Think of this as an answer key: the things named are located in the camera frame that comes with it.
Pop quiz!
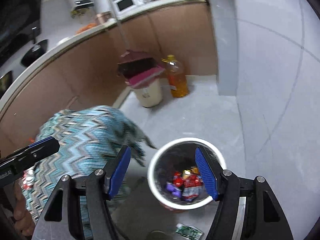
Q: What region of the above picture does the zigzag patterned blue cloth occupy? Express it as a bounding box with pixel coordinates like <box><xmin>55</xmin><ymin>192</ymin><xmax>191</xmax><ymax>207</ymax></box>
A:
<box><xmin>23</xmin><ymin>106</ymin><xmax>152</xmax><ymax>239</ymax></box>

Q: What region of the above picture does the purple plastic bag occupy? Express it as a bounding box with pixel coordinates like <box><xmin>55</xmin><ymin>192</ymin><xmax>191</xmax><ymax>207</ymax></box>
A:
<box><xmin>165</xmin><ymin>182</ymin><xmax>182</xmax><ymax>199</ymax></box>

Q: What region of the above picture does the white microwave oven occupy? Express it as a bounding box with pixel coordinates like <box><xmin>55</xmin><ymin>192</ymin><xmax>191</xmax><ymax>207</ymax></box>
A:
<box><xmin>114</xmin><ymin>0</ymin><xmax>143</xmax><ymax>14</ymax></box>

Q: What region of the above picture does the person left hand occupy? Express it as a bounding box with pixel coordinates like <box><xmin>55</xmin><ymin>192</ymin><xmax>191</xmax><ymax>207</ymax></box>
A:
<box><xmin>14</xmin><ymin>182</ymin><xmax>35</xmax><ymax>237</ymax></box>

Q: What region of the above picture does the brass wok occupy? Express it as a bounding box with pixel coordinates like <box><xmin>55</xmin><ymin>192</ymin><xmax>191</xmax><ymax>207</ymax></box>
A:
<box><xmin>0</xmin><ymin>70</ymin><xmax>13</xmax><ymax>94</ymax></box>

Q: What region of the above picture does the maroon broom with metal handle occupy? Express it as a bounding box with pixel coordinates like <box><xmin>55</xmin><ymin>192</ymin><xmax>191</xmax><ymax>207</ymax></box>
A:
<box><xmin>108</xmin><ymin>0</ymin><xmax>155</xmax><ymax>79</ymax></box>

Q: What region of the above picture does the maroon dustpan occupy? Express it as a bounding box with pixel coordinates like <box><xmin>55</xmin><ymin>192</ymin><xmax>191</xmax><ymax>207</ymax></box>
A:
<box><xmin>125</xmin><ymin>66</ymin><xmax>165</xmax><ymax>89</ymax></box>

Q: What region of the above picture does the black frying pan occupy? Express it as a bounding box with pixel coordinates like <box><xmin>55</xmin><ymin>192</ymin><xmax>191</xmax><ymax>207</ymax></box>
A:
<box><xmin>21</xmin><ymin>27</ymin><xmax>49</xmax><ymax>68</ymax></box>

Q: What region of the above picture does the green wrapper on floor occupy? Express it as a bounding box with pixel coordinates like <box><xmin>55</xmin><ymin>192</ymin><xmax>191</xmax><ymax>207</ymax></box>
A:
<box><xmin>176</xmin><ymin>223</ymin><xmax>203</xmax><ymax>240</ymax></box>

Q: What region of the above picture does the rice cooker pot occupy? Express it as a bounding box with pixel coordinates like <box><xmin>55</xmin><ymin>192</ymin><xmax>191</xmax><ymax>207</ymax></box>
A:
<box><xmin>95</xmin><ymin>11</ymin><xmax>113</xmax><ymax>25</ymax></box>

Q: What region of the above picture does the cooking oil bottle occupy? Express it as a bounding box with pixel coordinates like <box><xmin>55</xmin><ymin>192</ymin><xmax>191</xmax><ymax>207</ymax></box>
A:
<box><xmin>162</xmin><ymin>55</ymin><xmax>189</xmax><ymax>98</ymax></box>

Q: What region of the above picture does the red snack wrapper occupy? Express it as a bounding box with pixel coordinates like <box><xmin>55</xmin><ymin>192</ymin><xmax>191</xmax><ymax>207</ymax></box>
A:
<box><xmin>172</xmin><ymin>169</ymin><xmax>203</xmax><ymax>202</ymax></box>

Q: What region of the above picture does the beige trash bucket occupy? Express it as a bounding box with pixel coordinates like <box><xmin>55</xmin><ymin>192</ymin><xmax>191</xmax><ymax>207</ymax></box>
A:
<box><xmin>133</xmin><ymin>79</ymin><xmax>163</xmax><ymax>108</ymax></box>

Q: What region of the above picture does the white rimmed trash bin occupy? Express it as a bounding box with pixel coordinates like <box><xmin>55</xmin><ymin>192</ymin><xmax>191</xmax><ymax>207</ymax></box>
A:
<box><xmin>148</xmin><ymin>138</ymin><xmax>226</xmax><ymax>211</ymax></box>

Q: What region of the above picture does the red label bottle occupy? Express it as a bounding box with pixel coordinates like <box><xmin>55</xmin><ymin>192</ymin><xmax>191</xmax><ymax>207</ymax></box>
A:
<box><xmin>22</xmin><ymin>167</ymin><xmax>35</xmax><ymax>190</ymax></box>

